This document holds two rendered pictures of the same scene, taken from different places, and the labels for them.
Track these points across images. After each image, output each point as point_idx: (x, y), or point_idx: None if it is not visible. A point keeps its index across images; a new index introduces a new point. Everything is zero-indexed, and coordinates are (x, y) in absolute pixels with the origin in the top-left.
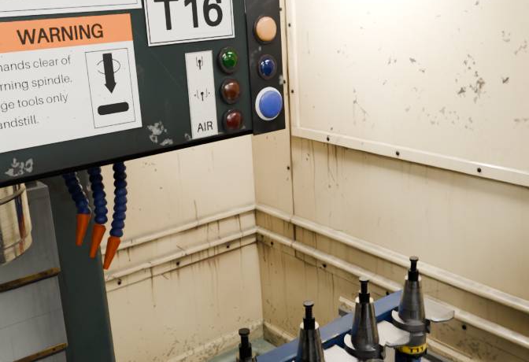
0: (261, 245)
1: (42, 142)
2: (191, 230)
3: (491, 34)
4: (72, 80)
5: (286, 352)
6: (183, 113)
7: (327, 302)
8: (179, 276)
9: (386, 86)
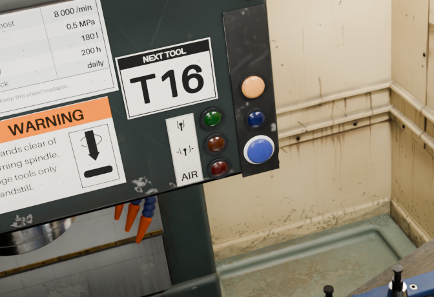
0: (394, 124)
1: (38, 203)
2: (314, 107)
3: None
4: (59, 155)
5: None
6: (166, 167)
7: None
8: (299, 150)
9: None
